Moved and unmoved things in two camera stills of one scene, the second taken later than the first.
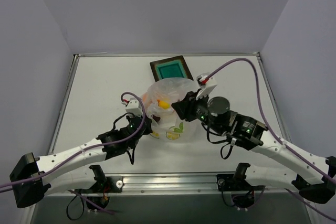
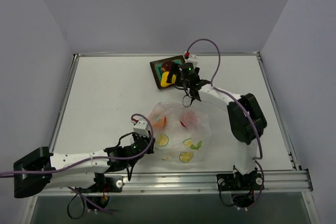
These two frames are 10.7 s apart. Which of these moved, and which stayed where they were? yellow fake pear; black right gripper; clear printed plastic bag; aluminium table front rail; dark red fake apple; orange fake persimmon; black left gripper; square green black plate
Moved: black left gripper; black right gripper; clear printed plastic bag; dark red fake apple; yellow fake pear; orange fake persimmon
Stayed: square green black plate; aluminium table front rail
